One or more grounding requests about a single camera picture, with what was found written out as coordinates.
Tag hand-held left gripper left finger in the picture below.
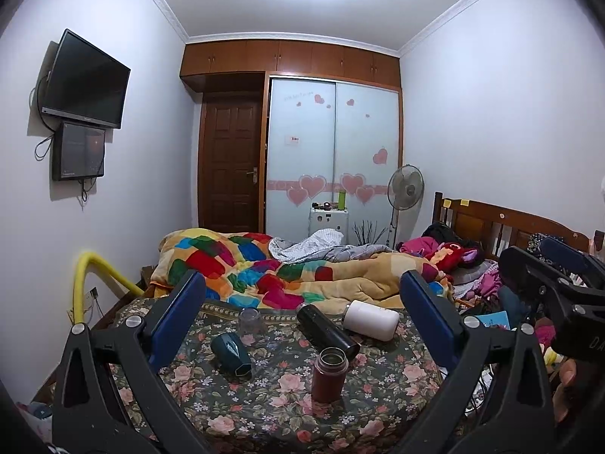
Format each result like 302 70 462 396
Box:
52 269 209 454

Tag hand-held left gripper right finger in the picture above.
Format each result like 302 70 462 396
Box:
397 269 557 454

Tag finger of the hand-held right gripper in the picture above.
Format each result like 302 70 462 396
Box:
499 245 576 337
540 236 605 279

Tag dark teal cup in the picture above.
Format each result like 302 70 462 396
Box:
210 332 256 382

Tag clear glass cup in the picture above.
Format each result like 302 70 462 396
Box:
237 307 265 347

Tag person's right hand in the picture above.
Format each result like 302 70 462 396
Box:
553 358 578 424

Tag purple clothes pile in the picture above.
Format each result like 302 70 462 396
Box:
451 260 506 303

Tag white thermos bottle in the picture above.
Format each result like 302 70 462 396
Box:
342 299 401 341

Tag blue book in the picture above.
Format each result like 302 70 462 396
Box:
472 311 512 331

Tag wooden bed headboard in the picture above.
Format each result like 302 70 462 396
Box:
432 192 605 266

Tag red plush toy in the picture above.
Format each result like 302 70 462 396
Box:
425 241 484 274

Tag pink clothing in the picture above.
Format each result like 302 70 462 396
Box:
396 236 442 258

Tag black clothing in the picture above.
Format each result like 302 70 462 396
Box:
422 222 466 246

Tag yellow foam pipe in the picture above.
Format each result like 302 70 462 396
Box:
70 252 145 326

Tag black thermos bottle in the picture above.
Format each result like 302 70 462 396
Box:
296 303 361 360

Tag dry branch decoration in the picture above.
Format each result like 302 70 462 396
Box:
353 220 389 247

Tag red-brown thermos bottle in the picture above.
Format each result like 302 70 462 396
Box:
310 347 349 404

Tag colourful patchwork quilt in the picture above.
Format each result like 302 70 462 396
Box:
149 228 455 316

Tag floral bed sheet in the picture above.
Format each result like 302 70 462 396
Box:
101 299 473 454

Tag grey white blanket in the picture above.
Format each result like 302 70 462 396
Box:
268 228 394 264

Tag standing electric fan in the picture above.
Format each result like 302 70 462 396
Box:
385 165 425 250

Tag small white cabinet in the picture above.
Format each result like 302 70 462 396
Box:
309 208 351 247

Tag brown wooden door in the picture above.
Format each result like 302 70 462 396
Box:
199 91 266 233

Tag sliding wardrobe with heart stickers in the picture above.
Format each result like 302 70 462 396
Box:
264 75 403 247

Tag wooden overhead cabinets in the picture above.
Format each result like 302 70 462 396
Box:
180 40 402 94

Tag small wall monitor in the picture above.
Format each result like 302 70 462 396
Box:
51 122 107 182

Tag black television cable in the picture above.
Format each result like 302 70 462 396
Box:
32 70 56 160

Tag large wall television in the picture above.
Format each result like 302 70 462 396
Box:
40 29 132 130

